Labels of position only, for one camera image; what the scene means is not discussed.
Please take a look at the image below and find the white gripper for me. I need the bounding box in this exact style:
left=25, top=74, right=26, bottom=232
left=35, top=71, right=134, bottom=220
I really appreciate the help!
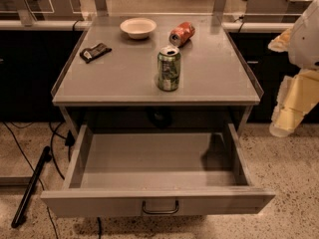
left=268, top=0, right=319, bottom=137

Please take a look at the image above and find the green soda can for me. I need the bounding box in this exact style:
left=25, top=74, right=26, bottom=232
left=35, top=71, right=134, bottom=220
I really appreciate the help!
left=158, top=46, right=181, bottom=92

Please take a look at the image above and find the orange soda can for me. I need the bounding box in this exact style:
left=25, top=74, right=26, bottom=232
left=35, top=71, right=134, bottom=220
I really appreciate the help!
left=169, top=22, right=195, bottom=47

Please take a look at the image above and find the open grey top drawer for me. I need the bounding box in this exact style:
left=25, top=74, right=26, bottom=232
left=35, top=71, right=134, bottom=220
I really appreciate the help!
left=41, top=123, right=275, bottom=217

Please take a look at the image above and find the grey cabinet table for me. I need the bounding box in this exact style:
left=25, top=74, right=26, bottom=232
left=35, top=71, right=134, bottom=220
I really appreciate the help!
left=53, top=15, right=263, bottom=115

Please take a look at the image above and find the white paper bowl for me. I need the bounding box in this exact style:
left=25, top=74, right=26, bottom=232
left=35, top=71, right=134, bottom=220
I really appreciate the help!
left=120, top=18, right=157, bottom=40

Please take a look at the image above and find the dark snack bag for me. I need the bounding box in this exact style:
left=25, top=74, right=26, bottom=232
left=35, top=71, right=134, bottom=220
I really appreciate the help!
left=80, top=43, right=112, bottom=64

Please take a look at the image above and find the black rod on floor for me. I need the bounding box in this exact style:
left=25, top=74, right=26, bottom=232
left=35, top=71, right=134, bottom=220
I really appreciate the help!
left=11, top=146, right=51, bottom=228

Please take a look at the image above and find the metal drawer handle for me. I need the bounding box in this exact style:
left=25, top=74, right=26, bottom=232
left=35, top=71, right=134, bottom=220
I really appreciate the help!
left=142, top=200, right=179, bottom=215

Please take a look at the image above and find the white horizontal rail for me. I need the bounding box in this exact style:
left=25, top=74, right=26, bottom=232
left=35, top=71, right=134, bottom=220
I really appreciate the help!
left=0, top=20, right=294, bottom=34

